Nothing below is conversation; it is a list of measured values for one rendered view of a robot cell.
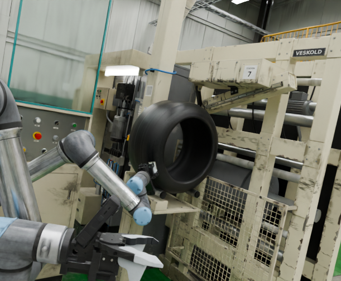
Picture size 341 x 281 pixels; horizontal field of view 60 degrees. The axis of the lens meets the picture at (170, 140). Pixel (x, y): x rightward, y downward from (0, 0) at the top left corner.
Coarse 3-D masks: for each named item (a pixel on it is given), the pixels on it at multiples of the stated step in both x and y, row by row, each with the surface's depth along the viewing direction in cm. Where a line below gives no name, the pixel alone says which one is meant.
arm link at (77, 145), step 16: (64, 144) 119; (80, 144) 116; (80, 160) 115; (96, 160) 118; (96, 176) 118; (112, 176) 119; (112, 192) 119; (128, 192) 121; (128, 208) 121; (144, 208) 121; (144, 224) 120
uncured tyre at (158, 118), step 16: (144, 112) 180; (160, 112) 170; (176, 112) 169; (192, 112) 175; (144, 128) 170; (160, 128) 164; (192, 128) 211; (208, 128) 187; (128, 144) 180; (144, 144) 166; (160, 144) 164; (192, 144) 214; (208, 144) 204; (144, 160) 167; (160, 160) 166; (176, 160) 212; (192, 160) 213; (208, 160) 192; (160, 176) 169; (176, 176) 208; (192, 176) 202; (176, 192) 182
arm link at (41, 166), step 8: (48, 152) 128; (56, 152) 127; (64, 152) 125; (40, 160) 127; (48, 160) 126; (56, 160) 127; (64, 160) 128; (32, 168) 126; (40, 168) 126; (48, 168) 127; (56, 168) 130; (32, 176) 126; (40, 176) 128
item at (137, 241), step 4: (124, 236) 65; (128, 236) 66; (132, 236) 66; (136, 236) 67; (140, 236) 68; (144, 236) 68; (148, 236) 69; (128, 240) 65; (132, 240) 65; (136, 240) 66; (140, 240) 67; (144, 240) 67; (148, 240) 68; (152, 240) 69; (156, 240) 69; (128, 244) 65; (132, 244) 65; (136, 244) 67; (140, 244) 68; (144, 244) 69; (136, 248) 67; (140, 248) 68
